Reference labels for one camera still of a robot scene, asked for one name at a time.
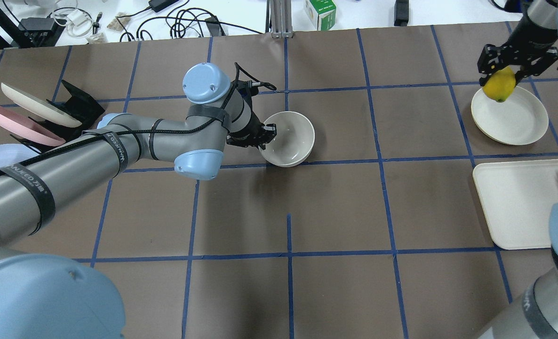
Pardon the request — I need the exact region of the cream plate in rack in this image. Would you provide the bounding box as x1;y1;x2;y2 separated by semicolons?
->
0;83;82;128

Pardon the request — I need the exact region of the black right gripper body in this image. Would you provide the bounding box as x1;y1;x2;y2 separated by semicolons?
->
500;24;558;66

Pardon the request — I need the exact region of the aluminium frame post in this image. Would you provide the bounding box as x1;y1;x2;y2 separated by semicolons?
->
265;0;294;39

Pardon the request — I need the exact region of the black cable bundle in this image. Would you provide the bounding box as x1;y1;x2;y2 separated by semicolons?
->
119;0;263;42

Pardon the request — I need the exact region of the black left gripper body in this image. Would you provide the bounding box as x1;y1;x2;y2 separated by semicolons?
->
226;110;265;147

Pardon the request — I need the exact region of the cream white bowl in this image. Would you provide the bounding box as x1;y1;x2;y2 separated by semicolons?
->
259;111;315;168

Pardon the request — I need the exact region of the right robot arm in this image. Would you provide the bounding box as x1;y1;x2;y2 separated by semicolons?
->
478;0;558;339

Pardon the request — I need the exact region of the cream round plate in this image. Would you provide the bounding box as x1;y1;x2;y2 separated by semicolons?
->
470;86;549;145

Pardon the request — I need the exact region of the yellow lemon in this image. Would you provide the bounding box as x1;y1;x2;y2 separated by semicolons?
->
482;66;517;103

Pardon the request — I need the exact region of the green white carton box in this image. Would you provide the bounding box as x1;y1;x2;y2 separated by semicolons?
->
303;0;337;32

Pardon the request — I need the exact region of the black dish rack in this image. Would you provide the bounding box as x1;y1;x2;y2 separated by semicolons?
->
10;80;105;153

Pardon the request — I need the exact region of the light blue plate in rack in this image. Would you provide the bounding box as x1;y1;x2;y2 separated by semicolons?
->
0;144;39;168

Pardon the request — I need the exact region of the pink plate in rack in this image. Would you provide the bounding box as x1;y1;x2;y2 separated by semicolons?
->
0;106;66;147

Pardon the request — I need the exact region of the white rectangular tray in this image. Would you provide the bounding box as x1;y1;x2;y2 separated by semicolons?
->
472;159;558;250

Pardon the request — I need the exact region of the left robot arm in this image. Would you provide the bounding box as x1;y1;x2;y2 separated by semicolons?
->
0;63;277;339

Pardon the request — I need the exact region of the black power adapter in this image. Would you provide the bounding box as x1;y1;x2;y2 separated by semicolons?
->
393;0;410;26

